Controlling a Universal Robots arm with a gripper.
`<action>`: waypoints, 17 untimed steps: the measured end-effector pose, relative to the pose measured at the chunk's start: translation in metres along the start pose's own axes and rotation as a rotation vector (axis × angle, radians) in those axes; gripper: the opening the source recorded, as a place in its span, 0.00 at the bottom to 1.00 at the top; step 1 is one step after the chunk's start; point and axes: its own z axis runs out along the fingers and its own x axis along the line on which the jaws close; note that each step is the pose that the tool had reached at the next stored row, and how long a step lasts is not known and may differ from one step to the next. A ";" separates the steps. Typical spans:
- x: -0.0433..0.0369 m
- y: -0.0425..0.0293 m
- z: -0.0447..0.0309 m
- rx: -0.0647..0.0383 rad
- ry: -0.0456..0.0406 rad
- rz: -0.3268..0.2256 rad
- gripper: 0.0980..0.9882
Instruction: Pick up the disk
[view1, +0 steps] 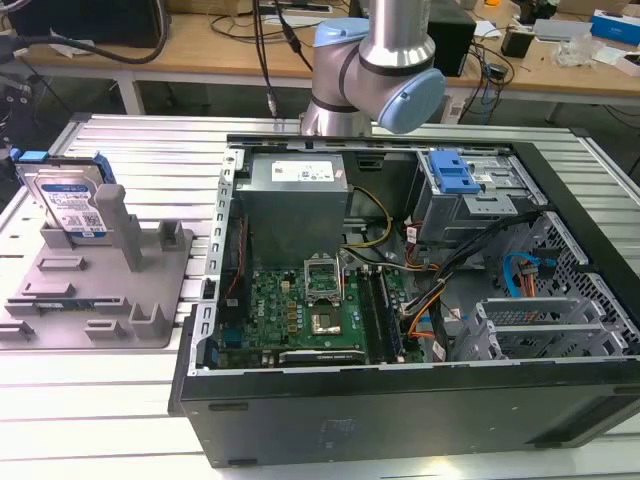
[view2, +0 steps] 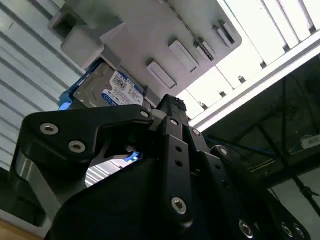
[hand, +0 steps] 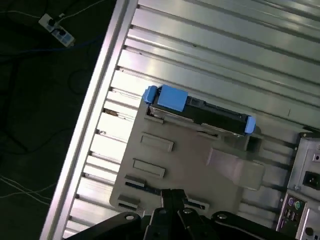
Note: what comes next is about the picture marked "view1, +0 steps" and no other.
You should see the grey parts rack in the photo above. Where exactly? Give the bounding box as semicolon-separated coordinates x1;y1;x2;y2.
0;183;196;351

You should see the small black cube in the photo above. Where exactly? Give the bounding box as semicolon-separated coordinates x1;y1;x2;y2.
500;25;535;57

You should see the grey metal drive cage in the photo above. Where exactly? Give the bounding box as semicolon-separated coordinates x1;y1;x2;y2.
413;148;549;245

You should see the grey disk bay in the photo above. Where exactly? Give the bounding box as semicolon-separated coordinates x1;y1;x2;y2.
452;295;629;362

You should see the blue plastic bay latch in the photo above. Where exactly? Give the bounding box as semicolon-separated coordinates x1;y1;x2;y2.
428;149;482;196

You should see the black sleeved cable bundle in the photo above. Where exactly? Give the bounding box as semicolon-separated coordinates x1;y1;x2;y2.
429;208;544;361

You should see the black open PC case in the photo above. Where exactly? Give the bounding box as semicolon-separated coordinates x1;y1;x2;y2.
167;132;640;470

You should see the RAM stick blue label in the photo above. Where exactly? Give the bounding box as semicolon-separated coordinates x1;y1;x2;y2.
29;299;97;312

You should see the thin black hanging cable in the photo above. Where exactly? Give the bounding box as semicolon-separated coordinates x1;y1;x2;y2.
252;0;282;120

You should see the CPU socket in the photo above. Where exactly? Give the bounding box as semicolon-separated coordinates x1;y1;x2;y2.
308;305;346;337

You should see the black box on desk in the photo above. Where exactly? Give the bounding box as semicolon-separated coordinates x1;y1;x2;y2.
428;8;477;79

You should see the large black monitor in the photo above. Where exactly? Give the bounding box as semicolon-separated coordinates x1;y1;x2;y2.
7;0;169;50

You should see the locking lever wire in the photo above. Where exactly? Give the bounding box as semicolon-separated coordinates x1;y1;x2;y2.
340;252;352;304

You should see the thick black cable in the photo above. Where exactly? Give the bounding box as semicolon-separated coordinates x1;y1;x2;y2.
0;9;172;66

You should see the green motherboard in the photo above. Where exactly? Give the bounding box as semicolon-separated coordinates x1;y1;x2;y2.
247;264;426;366

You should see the black graphics card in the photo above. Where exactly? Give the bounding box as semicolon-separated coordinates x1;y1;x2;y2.
278;348;367;367

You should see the hard disk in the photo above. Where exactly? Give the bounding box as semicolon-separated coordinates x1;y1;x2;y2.
10;149;117;249

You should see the blue white carton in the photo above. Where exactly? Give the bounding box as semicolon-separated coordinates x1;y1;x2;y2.
589;8;640;42

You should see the grey power supply unit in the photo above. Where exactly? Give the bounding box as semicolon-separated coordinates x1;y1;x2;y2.
235;152;350;261

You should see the orange power wire bundle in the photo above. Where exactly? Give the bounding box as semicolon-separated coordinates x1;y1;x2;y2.
519;263;540;306

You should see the black RAM slot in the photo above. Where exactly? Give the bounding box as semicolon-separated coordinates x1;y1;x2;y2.
374;268;405;362
357;268;384;364

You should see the wooden desk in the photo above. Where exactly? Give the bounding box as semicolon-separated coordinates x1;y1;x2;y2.
14;0;640;124

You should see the blue data wire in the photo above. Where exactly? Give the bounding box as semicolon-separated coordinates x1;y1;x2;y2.
503;252;542;299

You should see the grey flat device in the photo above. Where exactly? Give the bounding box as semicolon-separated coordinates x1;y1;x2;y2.
530;18;595;44

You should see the yellow black wire bundle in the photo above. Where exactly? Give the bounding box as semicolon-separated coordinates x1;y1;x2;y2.
344;185;394;249

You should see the metal socket cover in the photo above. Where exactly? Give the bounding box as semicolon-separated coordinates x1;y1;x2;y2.
303;255;346;305

